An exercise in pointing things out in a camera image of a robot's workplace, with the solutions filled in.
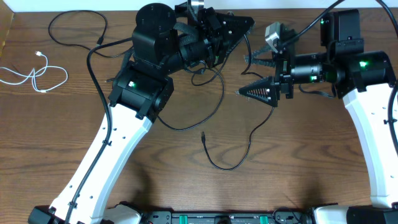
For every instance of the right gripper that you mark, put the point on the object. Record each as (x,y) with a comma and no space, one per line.
(284,68)

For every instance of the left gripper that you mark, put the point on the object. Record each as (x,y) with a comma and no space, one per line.
(218,25)

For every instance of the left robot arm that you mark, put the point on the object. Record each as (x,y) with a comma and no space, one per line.
(165,40)

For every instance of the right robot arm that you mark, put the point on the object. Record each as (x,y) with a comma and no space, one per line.
(366,83)

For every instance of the wooden side panel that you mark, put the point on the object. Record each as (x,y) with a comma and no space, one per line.
(6,18)

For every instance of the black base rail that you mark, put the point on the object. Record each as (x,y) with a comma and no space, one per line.
(280,216)

